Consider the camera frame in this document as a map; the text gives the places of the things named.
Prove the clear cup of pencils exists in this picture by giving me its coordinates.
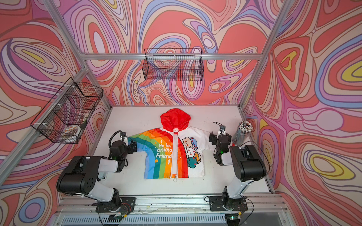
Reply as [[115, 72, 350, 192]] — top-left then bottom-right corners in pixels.
[[232, 121, 254, 146]]

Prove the black wire basket back wall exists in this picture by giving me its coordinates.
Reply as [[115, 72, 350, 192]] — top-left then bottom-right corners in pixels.
[[142, 48, 204, 82]]

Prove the black wire basket left wall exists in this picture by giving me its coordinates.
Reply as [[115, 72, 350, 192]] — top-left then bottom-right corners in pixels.
[[30, 78, 103, 144]]

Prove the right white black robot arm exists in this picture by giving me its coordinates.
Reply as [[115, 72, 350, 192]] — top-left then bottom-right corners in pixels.
[[207, 121, 267, 212]]

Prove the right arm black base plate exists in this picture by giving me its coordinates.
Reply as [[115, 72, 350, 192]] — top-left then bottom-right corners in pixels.
[[208, 196, 248, 213]]

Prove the black wire basket wall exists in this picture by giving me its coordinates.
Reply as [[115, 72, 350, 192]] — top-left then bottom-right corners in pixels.
[[142, 48, 204, 82], [30, 78, 103, 144]]

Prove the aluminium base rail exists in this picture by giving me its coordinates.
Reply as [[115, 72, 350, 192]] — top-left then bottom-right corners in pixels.
[[49, 194, 296, 226]]

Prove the rainbow red white kids jacket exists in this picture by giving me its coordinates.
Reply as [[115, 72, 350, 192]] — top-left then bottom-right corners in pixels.
[[128, 108, 216, 179]]

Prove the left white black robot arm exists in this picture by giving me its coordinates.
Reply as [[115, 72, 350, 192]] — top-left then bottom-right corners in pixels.
[[56, 131, 137, 214]]

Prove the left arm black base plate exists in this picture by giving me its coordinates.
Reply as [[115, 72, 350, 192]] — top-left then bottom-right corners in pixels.
[[92, 197, 136, 213]]

